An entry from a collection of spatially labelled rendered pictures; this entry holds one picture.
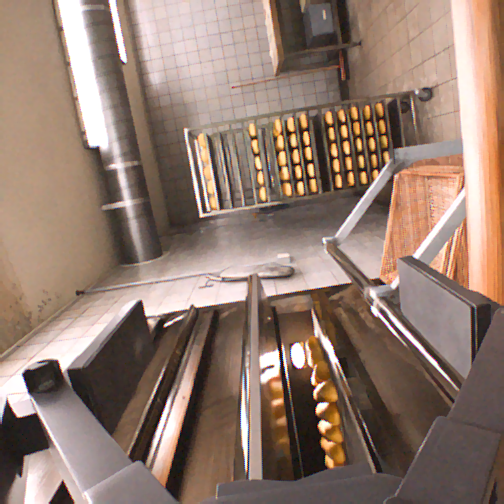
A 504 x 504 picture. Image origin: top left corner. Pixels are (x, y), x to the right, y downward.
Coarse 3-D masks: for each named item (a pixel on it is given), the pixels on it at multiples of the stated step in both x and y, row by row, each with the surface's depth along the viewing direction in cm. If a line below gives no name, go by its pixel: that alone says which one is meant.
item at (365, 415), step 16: (320, 304) 167; (320, 320) 151; (336, 336) 135; (336, 352) 125; (336, 368) 124; (352, 368) 114; (352, 384) 106; (352, 400) 101; (368, 400) 98; (368, 416) 92; (368, 432) 86; (384, 432) 85; (368, 448) 87; (384, 448) 81; (384, 464) 76; (400, 464) 76
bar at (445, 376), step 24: (432, 144) 105; (456, 144) 105; (384, 168) 109; (360, 216) 111; (456, 216) 62; (336, 240) 112; (432, 240) 63; (360, 288) 73; (384, 288) 66; (384, 312) 60; (408, 336) 51; (432, 360) 44; (456, 384) 39
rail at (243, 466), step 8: (248, 280) 171; (248, 288) 160; (248, 296) 150; (248, 304) 141; (248, 312) 133; (248, 320) 126; (248, 328) 120; (248, 336) 114; (248, 344) 109; (248, 352) 104; (248, 360) 100; (248, 368) 96; (248, 376) 92; (248, 384) 89; (248, 392) 85; (248, 400) 83; (248, 408) 80; (248, 416) 77; (240, 424) 76; (248, 424) 75; (240, 432) 73; (248, 432) 72; (240, 440) 71; (248, 440) 70; (240, 448) 69; (248, 448) 68; (240, 456) 67; (248, 456) 66; (240, 464) 65; (248, 464) 64; (240, 472) 63; (248, 472) 62; (240, 480) 61
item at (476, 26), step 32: (480, 0) 20; (480, 32) 20; (480, 64) 21; (480, 96) 21; (480, 128) 22; (480, 160) 22; (480, 192) 23; (480, 224) 23; (480, 256) 24; (480, 288) 24
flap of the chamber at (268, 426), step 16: (256, 272) 178; (256, 288) 155; (256, 304) 138; (256, 320) 124; (272, 320) 164; (256, 336) 112; (272, 336) 143; (256, 352) 102; (272, 352) 127; (256, 368) 94; (256, 384) 87; (272, 384) 103; (256, 400) 81; (272, 400) 94; (256, 416) 76; (272, 416) 86; (256, 432) 71; (272, 432) 80; (256, 448) 67; (272, 448) 74; (288, 448) 90; (256, 464) 63; (272, 464) 69; (288, 464) 83; (288, 480) 77
